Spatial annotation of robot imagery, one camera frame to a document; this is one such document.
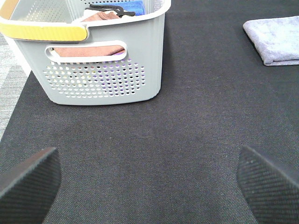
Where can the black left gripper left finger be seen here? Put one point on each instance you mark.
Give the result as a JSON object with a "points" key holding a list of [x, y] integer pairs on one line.
{"points": [[28, 190]]}

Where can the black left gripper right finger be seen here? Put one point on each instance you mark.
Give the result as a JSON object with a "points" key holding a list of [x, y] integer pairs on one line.
{"points": [[270, 188]]}

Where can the grey perforated laundry basket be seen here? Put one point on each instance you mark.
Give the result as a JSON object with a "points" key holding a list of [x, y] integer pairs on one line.
{"points": [[134, 75]]}

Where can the black table mat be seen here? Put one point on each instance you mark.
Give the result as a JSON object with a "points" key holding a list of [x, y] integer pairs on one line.
{"points": [[171, 159]]}

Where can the yellow basket handle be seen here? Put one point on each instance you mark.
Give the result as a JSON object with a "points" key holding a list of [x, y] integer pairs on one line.
{"points": [[43, 20]]}

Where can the blue towel in basket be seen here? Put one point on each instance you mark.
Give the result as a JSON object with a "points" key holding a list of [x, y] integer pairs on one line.
{"points": [[136, 6]]}

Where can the lavender towel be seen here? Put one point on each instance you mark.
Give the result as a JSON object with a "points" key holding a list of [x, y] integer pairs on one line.
{"points": [[275, 39]]}

